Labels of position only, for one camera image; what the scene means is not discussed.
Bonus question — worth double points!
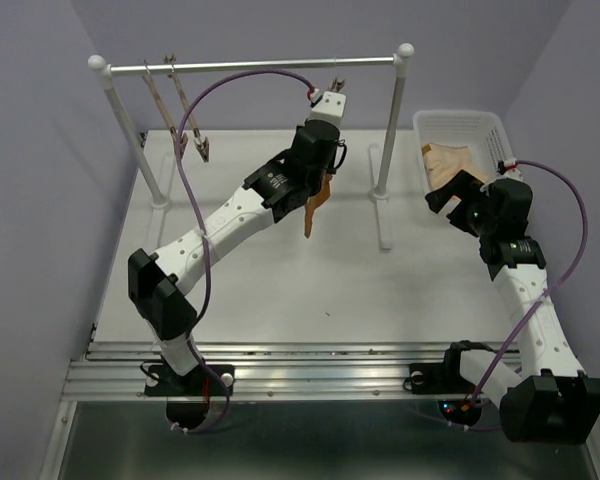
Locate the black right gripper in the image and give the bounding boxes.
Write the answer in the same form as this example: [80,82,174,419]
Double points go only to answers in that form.
[422,169,496,238]

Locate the brown underwear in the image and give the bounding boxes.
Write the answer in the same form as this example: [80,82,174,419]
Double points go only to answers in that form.
[303,173,333,239]

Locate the wooden clip hanger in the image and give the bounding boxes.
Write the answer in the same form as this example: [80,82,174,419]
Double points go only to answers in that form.
[162,53,213,164]
[142,70,188,140]
[328,77,346,93]

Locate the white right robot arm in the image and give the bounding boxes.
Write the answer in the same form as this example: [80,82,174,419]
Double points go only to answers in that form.
[425,168,600,445]

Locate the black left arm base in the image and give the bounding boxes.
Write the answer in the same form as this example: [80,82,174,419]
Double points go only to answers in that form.
[139,361,235,435]

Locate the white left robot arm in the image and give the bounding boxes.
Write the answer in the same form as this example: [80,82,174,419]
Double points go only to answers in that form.
[127,119,343,394]

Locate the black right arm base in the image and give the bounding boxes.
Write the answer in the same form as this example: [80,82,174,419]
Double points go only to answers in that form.
[403,340,493,430]

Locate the beige cloth in basket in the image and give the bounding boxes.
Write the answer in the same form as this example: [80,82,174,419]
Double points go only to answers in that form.
[421,143,490,190]

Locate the white plastic basket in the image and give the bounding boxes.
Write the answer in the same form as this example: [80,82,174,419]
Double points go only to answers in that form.
[412,109,514,193]

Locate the white clothes rack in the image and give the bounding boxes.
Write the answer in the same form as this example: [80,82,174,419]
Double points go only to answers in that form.
[88,43,415,251]

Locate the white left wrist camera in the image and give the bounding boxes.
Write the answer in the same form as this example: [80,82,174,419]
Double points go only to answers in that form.
[307,91,347,129]

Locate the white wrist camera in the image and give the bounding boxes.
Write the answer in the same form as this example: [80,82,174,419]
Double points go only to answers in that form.
[307,91,347,129]
[496,157,524,182]

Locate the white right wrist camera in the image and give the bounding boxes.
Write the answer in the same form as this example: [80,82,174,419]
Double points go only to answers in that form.
[496,157,524,182]

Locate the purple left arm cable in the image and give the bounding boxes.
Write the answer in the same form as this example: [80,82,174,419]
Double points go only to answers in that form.
[169,69,326,435]

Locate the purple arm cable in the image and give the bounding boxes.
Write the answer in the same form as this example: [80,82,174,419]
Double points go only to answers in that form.
[169,69,326,435]
[437,158,589,432]

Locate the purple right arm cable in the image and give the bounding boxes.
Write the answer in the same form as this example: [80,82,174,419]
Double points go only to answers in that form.
[437,158,589,432]

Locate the aluminium mounting rail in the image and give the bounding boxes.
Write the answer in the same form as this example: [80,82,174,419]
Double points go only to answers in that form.
[62,342,531,401]

